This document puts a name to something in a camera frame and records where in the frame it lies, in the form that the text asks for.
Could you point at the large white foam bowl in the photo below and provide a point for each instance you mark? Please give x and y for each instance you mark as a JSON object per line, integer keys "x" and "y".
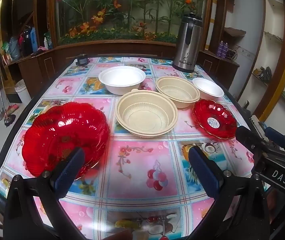
{"x": 120, "y": 77}

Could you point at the black thermos flask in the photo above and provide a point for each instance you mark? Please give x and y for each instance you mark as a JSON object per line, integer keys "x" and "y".
{"x": 27, "y": 42}

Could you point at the beige plastic bowl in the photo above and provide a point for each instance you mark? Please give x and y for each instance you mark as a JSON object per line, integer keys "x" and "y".
{"x": 145, "y": 115}
{"x": 177, "y": 90}

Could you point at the small red plastic bowl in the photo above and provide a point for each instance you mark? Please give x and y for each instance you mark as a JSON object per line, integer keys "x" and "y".
{"x": 207, "y": 112}

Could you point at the small white bottle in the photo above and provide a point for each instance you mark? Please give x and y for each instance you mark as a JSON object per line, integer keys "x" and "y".
{"x": 46, "y": 43}

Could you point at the blue bottle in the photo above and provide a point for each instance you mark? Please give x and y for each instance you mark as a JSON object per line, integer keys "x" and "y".
{"x": 33, "y": 40}

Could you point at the grey blue bag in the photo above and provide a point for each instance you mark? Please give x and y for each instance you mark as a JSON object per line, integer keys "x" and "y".
{"x": 14, "y": 48}

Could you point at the large red plastic bowl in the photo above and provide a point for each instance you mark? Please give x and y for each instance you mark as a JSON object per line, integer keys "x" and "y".
{"x": 57, "y": 130}

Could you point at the white plastic bucket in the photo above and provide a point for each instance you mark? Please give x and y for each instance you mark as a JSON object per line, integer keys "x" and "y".
{"x": 23, "y": 91}

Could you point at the printed fruit pattern tablecloth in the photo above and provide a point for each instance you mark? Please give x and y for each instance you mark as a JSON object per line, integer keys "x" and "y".
{"x": 137, "y": 160}

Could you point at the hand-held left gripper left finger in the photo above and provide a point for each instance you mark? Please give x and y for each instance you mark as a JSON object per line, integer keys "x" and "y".
{"x": 70, "y": 167}

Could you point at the brown wooden wall shelf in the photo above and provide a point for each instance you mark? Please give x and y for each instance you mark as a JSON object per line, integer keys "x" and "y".
{"x": 235, "y": 32}

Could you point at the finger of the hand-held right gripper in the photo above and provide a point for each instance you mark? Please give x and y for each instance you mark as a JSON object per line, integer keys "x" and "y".
{"x": 250, "y": 140}
{"x": 280, "y": 138}

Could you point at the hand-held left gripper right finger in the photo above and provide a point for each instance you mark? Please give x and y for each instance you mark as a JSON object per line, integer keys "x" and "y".
{"x": 205, "y": 172}

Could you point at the dark tool on shelf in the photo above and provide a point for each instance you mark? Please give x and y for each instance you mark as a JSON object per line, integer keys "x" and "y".
{"x": 263, "y": 74}

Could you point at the stainless steel thermos jug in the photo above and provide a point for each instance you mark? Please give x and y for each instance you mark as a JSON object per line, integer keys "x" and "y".
{"x": 186, "y": 50}

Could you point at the small white foam bowl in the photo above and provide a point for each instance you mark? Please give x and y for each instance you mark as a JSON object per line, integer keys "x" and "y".
{"x": 207, "y": 86}

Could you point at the glass tank with artificial flowers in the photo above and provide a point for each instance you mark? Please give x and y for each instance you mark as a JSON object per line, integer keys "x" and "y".
{"x": 132, "y": 10}

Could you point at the purple bottle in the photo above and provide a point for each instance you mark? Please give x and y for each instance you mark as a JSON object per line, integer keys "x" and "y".
{"x": 225, "y": 50}
{"x": 220, "y": 50}

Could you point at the small black round device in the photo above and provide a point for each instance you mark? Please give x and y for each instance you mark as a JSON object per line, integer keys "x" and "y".
{"x": 82, "y": 60}

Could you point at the brown wooden cabinet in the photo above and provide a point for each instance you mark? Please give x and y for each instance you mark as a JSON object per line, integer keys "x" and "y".
{"x": 47, "y": 62}

